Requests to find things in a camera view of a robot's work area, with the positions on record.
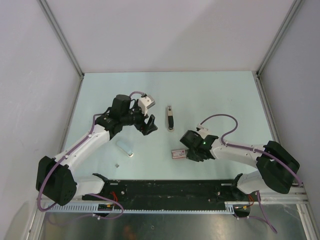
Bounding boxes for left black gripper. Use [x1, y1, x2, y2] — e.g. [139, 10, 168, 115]
[121, 102, 157, 136]

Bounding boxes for red white staples box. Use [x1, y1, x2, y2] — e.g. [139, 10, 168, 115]
[171, 149, 188, 160]

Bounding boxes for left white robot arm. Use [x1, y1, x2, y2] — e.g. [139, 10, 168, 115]
[35, 92, 158, 212]

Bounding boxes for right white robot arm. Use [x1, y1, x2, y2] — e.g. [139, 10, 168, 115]
[180, 128, 300, 201]

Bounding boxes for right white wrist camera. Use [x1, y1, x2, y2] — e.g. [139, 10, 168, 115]
[196, 126, 210, 139]

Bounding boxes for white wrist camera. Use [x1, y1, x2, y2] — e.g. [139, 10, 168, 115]
[196, 126, 210, 139]
[138, 95, 156, 116]

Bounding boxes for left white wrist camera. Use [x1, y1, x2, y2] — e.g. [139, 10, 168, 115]
[138, 95, 156, 116]

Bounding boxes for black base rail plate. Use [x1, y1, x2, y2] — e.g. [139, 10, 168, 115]
[82, 178, 261, 212]

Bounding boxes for grey slotted cable duct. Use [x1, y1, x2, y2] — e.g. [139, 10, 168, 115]
[47, 202, 250, 215]

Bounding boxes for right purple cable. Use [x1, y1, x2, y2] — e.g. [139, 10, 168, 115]
[199, 114, 303, 234]

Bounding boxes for purple cable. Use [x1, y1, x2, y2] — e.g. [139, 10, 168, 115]
[36, 91, 146, 226]
[199, 114, 303, 234]

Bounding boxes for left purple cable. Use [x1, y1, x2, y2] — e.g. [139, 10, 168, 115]
[36, 91, 146, 226]

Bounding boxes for aluminium frame rails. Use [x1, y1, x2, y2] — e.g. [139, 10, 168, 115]
[252, 70, 320, 240]

